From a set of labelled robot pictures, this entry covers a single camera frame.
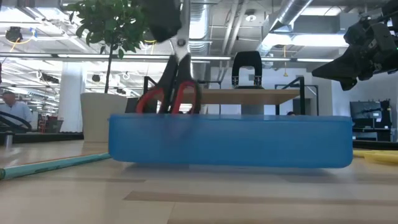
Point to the green leafy potted tree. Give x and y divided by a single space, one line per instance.
112 25

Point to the wooden shelf board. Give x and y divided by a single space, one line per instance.
248 96

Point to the white round pillar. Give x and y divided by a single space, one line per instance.
71 96

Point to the silver metal post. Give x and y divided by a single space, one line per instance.
8 141

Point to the white plant pot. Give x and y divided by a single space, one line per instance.
102 118

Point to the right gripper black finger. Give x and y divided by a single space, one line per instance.
339 70

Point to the blue translucent plastic box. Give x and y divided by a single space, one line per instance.
248 143

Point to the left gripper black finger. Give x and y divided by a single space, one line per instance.
161 18

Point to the teal pencil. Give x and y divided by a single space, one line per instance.
46 166

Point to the person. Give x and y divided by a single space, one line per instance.
291 114
15 110

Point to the black metal shelf frame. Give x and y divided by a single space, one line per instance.
301 93

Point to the black monitor on stand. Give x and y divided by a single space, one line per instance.
363 110

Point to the yellow plastic ruler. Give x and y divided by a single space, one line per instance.
382 158

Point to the silver spiral ventilation duct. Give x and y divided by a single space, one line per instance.
199 25

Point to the red and black scissors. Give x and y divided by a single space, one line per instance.
182 49

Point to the large silver ventilation duct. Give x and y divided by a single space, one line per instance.
289 12

